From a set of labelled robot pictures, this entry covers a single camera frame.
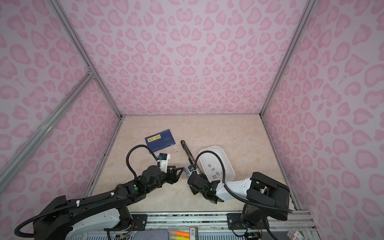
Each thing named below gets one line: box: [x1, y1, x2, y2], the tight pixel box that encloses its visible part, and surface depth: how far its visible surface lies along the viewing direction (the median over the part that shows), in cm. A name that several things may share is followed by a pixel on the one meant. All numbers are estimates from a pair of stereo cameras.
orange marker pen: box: [171, 231, 190, 238], surface depth 71 cm
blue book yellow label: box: [144, 129, 176, 152], surface depth 106 cm
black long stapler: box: [180, 140, 202, 174], surface depth 98 cm
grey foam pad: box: [133, 230, 169, 240], surface depth 69 cm
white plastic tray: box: [198, 145, 235, 183], surface depth 91 cm
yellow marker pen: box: [171, 236, 190, 240], surface depth 70 cm
